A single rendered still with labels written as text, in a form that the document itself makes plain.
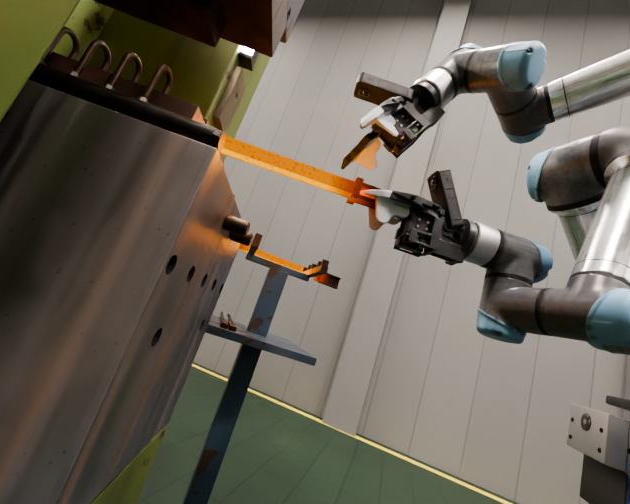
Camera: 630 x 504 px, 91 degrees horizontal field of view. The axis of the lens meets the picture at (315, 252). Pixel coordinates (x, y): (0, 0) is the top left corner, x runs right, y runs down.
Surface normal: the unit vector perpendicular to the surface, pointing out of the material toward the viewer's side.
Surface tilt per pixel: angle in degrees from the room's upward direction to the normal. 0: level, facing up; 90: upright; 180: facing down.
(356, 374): 90
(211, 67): 90
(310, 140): 90
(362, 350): 90
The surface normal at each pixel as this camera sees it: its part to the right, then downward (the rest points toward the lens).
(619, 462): -0.24, -0.31
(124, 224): 0.13, -0.19
